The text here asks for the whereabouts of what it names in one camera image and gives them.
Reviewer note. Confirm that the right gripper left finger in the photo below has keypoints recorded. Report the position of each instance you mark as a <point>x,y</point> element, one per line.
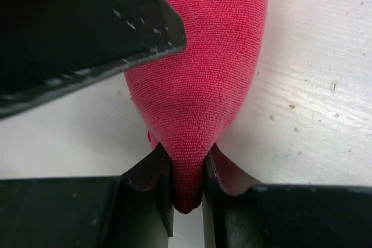
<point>129,210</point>

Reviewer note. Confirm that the pink towel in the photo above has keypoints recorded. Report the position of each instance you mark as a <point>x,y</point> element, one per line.
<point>188,100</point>

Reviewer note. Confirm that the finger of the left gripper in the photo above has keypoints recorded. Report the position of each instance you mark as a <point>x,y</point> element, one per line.
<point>50,48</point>

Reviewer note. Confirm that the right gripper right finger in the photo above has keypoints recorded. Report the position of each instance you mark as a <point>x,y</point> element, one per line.
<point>240,211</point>

